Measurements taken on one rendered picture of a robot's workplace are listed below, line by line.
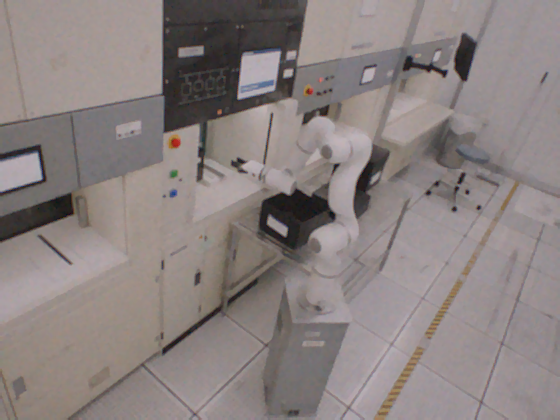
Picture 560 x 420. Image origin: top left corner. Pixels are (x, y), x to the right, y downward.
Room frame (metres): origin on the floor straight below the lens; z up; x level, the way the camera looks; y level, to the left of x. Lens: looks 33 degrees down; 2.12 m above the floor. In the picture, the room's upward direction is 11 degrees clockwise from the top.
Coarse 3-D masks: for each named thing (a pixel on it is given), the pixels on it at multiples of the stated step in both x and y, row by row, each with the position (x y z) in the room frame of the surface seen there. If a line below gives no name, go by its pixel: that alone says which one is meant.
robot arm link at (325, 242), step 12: (324, 228) 1.37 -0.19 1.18; (336, 228) 1.38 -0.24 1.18; (312, 240) 1.33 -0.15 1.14; (324, 240) 1.31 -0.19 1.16; (336, 240) 1.33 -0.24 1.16; (348, 240) 1.38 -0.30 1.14; (312, 252) 1.35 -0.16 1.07; (324, 252) 1.30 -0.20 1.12; (336, 252) 1.34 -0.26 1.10; (312, 264) 1.41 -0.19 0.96; (324, 264) 1.34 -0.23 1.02; (336, 264) 1.36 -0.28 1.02; (324, 276) 1.35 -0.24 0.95
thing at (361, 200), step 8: (328, 184) 2.34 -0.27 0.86; (312, 192) 2.20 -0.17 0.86; (320, 192) 2.22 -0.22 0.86; (328, 192) 2.24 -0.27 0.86; (360, 192) 2.32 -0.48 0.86; (320, 200) 2.16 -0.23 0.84; (360, 200) 2.22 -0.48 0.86; (368, 200) 2.27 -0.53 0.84; (360, 208) 2.17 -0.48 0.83; (328, 216) 2.12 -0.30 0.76
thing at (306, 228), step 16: (304, 192) 2.06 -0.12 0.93; (272, 208) 1.83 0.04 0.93; (288, 208) 2.09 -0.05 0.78; (304, 208) 2.04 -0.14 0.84; (320, 208) 1.98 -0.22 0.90; (272, 224) 1.82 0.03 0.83; (288, 224) 1.76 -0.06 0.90; (304, 224) 1.75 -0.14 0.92; (320, 224) 1.88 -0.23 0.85; (288, 240) 1.75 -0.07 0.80; (304, 240) 1.78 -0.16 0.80
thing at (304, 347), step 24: (288, 288) 1.44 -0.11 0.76; (336, 288) 1.50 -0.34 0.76; (288, 312) 1.34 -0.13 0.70; (336, 312) 1.34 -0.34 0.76; (288, 336) 1.26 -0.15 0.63; (312, 336) 1.27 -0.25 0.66; (336, 336) 1.30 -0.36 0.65; (288, 360) 1.25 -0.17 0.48; (312, 360) 1.28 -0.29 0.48; (264, 384) 1.43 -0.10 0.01; (288, 384) 1.26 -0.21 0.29; (312, 384) 1.29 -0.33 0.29; (288, 408) 1.27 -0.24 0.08; (312, 408) 1.30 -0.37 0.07
